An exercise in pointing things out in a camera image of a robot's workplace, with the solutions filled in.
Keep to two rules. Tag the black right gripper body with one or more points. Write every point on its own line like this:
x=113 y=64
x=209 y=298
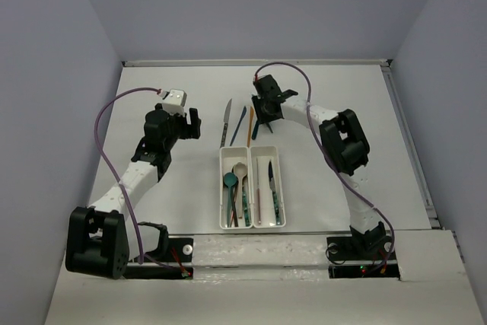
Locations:
x=262 y=111

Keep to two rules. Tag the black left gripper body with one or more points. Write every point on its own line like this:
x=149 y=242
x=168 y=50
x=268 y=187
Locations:
x=179 y=129

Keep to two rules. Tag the gold spoon green handle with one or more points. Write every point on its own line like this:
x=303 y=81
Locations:
x=255 y=130

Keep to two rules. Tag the steel knife dark handle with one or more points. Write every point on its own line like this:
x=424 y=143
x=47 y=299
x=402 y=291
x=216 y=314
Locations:
x=226 y=122

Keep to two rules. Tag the beige plastic spoon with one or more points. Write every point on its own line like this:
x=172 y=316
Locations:
x=240 y=170

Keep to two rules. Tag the steel knife green handle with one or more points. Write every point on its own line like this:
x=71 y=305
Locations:
x=275 y=199

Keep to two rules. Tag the teal plastic spoon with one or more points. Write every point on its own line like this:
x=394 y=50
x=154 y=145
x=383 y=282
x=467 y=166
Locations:
x=230 y=180

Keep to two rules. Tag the steel knife pink handle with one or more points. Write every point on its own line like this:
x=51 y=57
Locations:
x=259 y=219

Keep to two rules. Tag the black silicone spoon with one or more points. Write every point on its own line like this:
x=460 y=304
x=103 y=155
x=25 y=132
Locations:
x=234 y=215

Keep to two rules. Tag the silver spoon green handle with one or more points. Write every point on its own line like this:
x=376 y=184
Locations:
x=246 y=212

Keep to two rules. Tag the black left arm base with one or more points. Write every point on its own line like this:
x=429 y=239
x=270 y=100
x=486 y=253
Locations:
x=166 y=257

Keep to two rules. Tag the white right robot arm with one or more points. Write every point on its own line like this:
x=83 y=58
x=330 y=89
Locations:
x=343 y=144

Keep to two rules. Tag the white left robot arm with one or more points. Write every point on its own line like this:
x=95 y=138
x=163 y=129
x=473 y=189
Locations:
x=104 y=236

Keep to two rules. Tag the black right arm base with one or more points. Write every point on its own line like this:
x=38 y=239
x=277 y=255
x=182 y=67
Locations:
x=361 y=256

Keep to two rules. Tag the orange plastic knife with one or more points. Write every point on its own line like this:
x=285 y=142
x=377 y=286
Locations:
x=250 y=126

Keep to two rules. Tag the dark blue plastic knife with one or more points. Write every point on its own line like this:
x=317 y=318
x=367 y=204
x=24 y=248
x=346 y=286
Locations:
x=239 y=122

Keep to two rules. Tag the white left utensil tray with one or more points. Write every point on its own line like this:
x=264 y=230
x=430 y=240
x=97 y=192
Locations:
x=228 y=157

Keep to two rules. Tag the white utensil tray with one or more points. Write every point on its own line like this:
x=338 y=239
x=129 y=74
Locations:
x=228 y=157
x=265 y=153

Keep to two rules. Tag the white right utensil tray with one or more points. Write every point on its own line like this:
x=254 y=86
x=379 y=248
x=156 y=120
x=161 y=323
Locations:
x=265 y=153

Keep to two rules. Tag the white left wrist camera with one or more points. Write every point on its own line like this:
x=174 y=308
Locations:
x=173 y=101

